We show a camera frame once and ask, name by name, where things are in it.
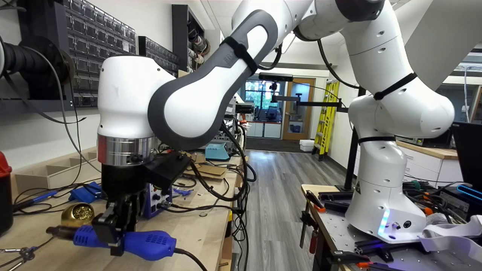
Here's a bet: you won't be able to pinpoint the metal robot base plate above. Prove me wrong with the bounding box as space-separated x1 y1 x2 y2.
300 182 482 271

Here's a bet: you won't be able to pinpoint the wooden door with window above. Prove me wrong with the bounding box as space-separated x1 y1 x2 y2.
283 76 317 143

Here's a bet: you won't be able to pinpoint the black laptop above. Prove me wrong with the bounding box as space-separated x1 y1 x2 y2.
451 118 482 192

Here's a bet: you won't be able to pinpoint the large grey parts drawer cabinet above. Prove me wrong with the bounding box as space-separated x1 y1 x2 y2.
53 0 140 108

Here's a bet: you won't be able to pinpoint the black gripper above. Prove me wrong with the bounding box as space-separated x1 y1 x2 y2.
94 162 152 257

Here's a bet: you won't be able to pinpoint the white counter with wooden top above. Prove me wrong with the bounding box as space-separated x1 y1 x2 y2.
398 140 464 185

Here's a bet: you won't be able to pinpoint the black box with blue trim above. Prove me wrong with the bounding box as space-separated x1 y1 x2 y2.
439 180 482 222

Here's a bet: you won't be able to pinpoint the metal helping hand clips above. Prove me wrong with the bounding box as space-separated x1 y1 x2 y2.
0 245 38 271

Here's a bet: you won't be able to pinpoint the black camera stand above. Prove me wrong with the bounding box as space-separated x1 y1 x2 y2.
258 72 365 194

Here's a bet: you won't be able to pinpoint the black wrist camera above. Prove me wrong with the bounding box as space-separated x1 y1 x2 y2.
145 150 193 186

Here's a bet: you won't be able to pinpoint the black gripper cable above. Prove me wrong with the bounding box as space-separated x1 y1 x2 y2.
185 118 259 203

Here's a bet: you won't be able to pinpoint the teal benchtop device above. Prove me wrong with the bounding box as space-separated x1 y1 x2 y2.
204 140 232 162

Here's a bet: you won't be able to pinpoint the white crumpled sheet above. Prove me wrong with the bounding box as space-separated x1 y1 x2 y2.
419 215 482 252

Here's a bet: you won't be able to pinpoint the white bucket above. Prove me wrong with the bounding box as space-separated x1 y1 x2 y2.
298 138 317 153

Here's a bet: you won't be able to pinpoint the blue soldering station box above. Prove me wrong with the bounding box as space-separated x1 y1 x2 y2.
142 180 175 219

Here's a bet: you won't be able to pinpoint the blue soldering iron handle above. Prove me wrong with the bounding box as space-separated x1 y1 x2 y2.
45 224 178 261

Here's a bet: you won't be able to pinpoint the gold brass tip cleaner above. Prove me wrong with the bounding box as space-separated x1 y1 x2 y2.
60 201 97 228

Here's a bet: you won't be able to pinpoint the blue soldering iron holder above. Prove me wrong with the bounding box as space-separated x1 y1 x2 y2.
68 180 106 203

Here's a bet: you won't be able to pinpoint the black spool rack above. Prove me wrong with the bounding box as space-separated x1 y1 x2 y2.
170 3 210 66

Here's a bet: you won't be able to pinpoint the black fume extractor hood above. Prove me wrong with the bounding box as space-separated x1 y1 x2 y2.
0 36 77 102

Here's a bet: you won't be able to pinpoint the narrow grey parts drawer cabinet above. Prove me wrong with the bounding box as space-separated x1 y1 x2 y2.
137 34 178 69

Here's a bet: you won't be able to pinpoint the red and black toolbox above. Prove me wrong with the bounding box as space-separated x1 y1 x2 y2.
0 149 15 234

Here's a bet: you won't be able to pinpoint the black soldering iron cable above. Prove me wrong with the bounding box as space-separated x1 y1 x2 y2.
172 246 210 271

